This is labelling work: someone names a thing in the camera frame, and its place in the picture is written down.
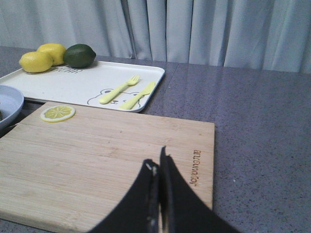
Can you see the white rectangular tray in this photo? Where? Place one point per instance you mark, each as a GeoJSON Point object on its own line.
{"type": "Point", "coordinates": [83, 86]}

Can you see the rear yellow lemon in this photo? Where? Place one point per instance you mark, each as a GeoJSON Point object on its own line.
{"type": "Point", "coordinates": [55, 50]}

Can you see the wooden cutting board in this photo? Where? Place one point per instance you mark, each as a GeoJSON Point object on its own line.
{"type": "Point", "coordinates": [65, 177]}

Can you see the yellow plastic knife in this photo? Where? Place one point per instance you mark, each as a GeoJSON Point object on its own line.
{"type": "Point", "coordinates": [146, 91]}

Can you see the front yellow lemon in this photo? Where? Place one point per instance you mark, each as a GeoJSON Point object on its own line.
{"type": "Point", "coordinates": [36, 62]}

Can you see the yellow lemon slice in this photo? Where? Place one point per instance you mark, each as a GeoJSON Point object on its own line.
{"type": "Point", "coordinates": [57, 114]}

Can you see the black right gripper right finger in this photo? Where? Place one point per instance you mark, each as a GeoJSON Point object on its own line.
{"type": "Point", "coordinates": [181, 209]}

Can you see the light blue round plate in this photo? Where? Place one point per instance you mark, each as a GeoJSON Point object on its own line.
{"type": "Point", "coordinates": [11, 103]}

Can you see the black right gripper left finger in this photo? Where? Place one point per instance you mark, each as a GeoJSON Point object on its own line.
{"type": "Point", "coordinates": [138, 211]}

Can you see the green lime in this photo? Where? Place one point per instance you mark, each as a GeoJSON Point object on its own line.
{"type": "Point", "coordinates": [79, 56]}

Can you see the grey white curtain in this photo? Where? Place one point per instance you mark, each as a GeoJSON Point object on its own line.
{"type": "Point", "coordinates": [258, 34]}

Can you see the yellow plastic fork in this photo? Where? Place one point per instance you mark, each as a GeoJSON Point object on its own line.
{"type": "Point", "coordinates": [110, 96]}

